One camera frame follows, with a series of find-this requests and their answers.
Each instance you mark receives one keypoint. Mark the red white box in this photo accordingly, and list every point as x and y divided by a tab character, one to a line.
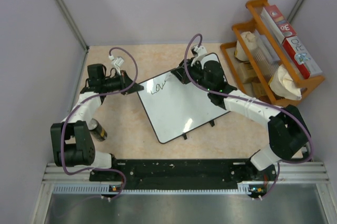
301	57
278	24

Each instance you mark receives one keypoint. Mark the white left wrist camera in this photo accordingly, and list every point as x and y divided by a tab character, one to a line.
116	63

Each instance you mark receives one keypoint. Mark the cream paper bag lower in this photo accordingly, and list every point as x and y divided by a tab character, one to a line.
283	85

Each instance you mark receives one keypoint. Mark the brown cardboard box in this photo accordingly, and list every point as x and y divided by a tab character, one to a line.
246	72

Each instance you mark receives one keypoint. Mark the orange wooden shelf rack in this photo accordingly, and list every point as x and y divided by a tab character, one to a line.
259	88

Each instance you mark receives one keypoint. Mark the black white marker pen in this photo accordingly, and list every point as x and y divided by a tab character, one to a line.
167	77

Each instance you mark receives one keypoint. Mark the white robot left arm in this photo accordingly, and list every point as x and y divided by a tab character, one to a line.
71	139

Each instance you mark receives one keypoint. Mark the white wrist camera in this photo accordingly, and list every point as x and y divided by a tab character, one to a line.
116	63
198	52

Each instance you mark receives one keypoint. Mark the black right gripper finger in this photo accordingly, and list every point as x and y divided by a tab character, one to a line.
188	63
181	75

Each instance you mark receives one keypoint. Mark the clear plastic straw pack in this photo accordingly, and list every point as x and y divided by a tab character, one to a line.
267	49

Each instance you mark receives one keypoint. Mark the cream paper bag upper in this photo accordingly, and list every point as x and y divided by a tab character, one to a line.
250	40

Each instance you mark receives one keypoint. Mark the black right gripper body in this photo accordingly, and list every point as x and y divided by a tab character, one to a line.
197	73

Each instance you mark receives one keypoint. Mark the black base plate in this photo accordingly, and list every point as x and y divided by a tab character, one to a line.
185	174

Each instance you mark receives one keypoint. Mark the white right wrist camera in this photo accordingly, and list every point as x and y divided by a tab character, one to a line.
198	52

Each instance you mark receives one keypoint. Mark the cream paper bag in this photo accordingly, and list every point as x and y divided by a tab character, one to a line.
250	40
283	85

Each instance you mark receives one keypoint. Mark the grey slotted cable duct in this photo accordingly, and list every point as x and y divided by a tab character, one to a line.
106	189

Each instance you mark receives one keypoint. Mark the white whiteboard black frame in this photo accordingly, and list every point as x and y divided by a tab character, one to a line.
174	109

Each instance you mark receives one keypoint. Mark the black yellow drink can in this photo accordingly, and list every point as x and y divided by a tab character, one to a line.
97	130

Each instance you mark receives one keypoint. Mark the red white box lower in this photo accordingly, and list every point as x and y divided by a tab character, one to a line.
301	57

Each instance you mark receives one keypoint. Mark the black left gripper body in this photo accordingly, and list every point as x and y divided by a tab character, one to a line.
113	84

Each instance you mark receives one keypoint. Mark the red white box upper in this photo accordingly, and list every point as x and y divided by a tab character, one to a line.
278	24

